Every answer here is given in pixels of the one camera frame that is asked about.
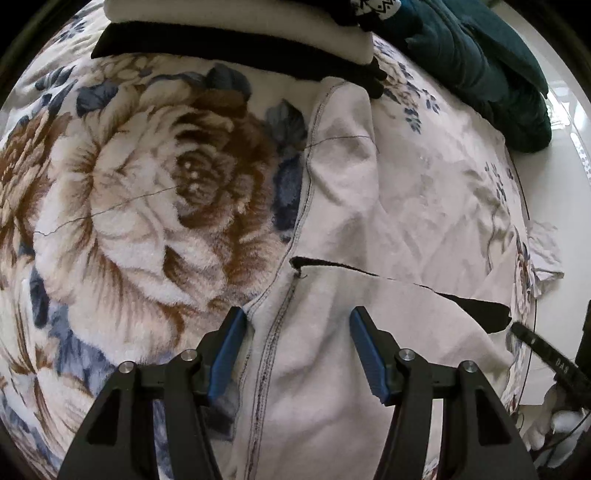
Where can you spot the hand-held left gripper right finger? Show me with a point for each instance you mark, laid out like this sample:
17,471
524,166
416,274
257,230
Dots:
369,357

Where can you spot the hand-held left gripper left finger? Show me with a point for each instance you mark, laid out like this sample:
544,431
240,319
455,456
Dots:
225,357

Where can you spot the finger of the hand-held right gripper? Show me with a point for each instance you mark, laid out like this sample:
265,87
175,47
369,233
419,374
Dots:
538,346

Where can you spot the white stitched garment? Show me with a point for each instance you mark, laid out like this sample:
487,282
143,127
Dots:
369,207

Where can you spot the crumpled white cloth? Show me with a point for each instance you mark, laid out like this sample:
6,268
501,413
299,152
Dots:
547,251

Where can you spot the floral plush blanket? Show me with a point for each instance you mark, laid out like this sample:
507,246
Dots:
138,207

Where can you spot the teal garment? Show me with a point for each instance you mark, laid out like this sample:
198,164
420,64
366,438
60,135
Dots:
480,69

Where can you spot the black white patterned garment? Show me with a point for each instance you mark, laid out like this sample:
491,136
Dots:
376,11

